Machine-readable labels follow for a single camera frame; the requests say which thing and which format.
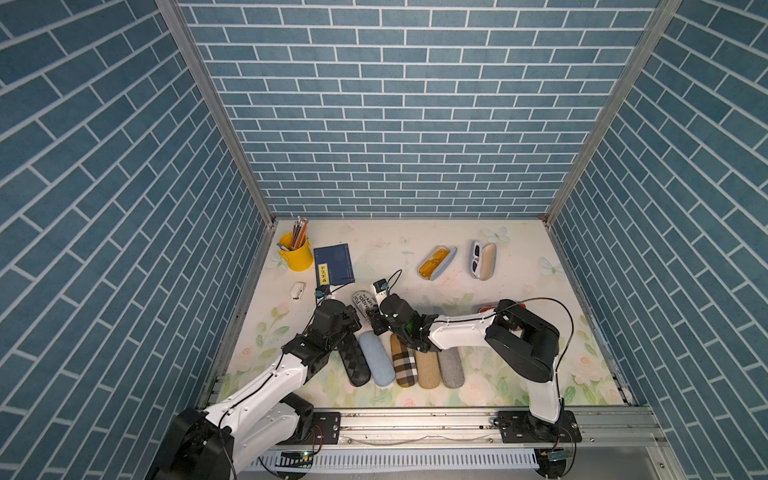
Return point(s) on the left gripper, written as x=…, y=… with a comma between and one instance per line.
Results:
x=350, y=314

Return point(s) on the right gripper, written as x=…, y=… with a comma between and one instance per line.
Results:
x=376, y=320

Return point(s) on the black glasses case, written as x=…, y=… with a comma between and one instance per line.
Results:
x=353, y=360

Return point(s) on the plaid beige glasses case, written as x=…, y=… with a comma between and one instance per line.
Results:
x=404, y=363

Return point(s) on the light blue denim case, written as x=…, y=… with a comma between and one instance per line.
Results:
x=377, y=358

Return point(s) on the beige case purple glasses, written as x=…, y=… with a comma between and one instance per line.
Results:
x=428, y=370

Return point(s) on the grey case tortoise sunglasses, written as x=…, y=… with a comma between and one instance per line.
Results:
x=451, y=368

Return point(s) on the flag pattern glasses case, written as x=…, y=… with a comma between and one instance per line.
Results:
x=366, y=304

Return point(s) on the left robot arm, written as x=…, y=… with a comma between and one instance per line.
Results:
x=219, y=441

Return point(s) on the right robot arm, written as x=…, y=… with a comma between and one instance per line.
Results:
x=528, y=344

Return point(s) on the yellow tinted glasses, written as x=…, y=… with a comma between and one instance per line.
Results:
x=427, y=270

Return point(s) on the blue case yellow glasses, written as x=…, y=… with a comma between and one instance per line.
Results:
x=446, y=263

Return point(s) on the light blue case white sunglasses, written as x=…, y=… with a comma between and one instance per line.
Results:
x=489, y=261

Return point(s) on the dark blue book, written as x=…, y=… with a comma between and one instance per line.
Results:
x=333, y=265

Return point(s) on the yellow pencil cup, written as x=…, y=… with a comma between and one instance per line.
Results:
x=298, y=259

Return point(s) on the coloured pencils bundle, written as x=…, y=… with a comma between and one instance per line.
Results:
x=299, y=233

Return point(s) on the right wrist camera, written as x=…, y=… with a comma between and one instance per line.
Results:
x=380, y=289

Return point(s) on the white frame sunglasses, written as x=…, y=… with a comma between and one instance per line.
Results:
x=476, y=259

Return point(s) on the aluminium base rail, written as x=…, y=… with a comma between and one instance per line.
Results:
x=615, y=442

